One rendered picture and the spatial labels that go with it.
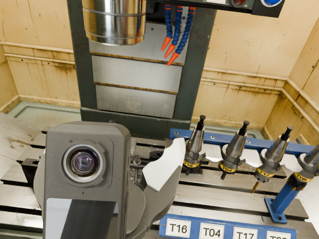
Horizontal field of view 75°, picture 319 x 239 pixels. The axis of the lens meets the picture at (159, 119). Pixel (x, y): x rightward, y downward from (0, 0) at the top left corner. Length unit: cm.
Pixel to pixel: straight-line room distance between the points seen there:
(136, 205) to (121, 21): 44
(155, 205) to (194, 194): 72
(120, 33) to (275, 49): 123
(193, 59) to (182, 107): 29
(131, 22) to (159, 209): 45
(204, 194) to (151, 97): 59
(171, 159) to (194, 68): 95
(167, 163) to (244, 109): 157
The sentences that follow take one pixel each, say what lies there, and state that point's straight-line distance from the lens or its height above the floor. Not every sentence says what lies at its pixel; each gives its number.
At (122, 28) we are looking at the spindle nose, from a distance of 54.
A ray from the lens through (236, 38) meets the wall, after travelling 151.
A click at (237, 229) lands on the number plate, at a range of 81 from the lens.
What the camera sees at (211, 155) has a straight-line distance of 60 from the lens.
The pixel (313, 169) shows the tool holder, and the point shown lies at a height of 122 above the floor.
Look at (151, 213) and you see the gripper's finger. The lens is 18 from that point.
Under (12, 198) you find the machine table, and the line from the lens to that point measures 95.
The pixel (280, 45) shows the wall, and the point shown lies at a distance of 162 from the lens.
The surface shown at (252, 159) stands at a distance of 64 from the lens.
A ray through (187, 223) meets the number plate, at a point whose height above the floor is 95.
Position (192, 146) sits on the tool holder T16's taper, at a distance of 57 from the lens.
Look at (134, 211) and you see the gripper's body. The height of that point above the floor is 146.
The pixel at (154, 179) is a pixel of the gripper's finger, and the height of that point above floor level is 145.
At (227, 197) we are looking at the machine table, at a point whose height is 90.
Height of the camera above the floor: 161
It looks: 35 degrees down
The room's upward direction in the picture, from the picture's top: 7 degrees clockwise
